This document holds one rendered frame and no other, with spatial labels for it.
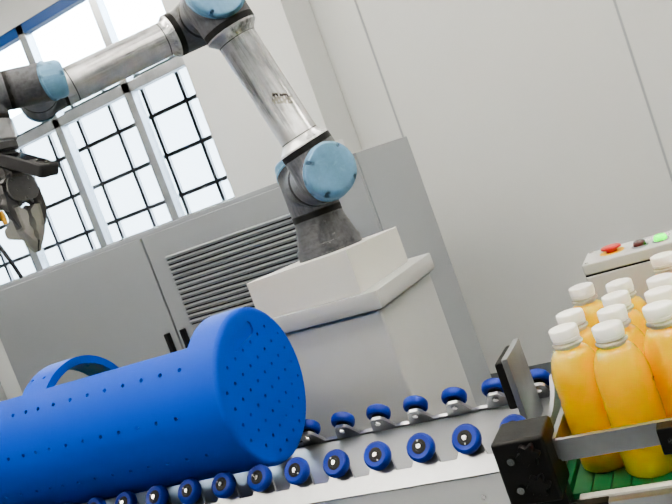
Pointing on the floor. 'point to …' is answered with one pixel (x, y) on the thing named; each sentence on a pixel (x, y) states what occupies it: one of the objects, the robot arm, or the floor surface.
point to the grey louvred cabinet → (214, 274)
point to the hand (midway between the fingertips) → (38, 244)
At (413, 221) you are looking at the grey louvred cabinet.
